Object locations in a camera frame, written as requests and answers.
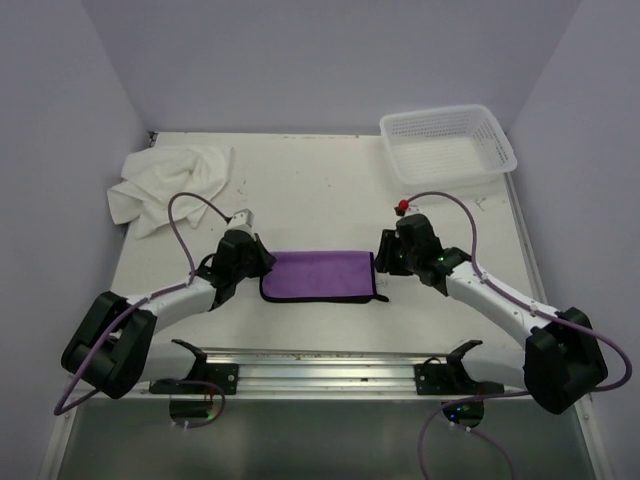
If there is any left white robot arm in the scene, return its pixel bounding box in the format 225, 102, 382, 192
61, 229, 276, 399

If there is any purple microfiber towel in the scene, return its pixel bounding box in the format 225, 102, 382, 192
259, 250, 389, 304

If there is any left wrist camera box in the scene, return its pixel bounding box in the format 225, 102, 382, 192
227, 209, 254, 237

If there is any white perforated plastic basket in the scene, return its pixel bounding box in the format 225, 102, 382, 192
379, 104, 518, 190

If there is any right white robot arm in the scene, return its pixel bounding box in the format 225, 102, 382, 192
374, 214, 608, 414

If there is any white crumpled towel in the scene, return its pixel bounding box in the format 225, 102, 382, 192
107, 144, 234, 239

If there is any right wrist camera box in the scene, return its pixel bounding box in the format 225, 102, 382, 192
394, 199, 419, 218

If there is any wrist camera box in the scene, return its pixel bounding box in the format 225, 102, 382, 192
227, 209, 254, 237
394, 199, 419, 218

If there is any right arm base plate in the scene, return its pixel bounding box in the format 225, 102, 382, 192
413, 340, 505, 396

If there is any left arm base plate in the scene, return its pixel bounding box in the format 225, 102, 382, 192
140, 340, 239, 395

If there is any aluminium mounting rail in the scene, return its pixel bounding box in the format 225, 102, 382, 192
149, 349, 591, 401

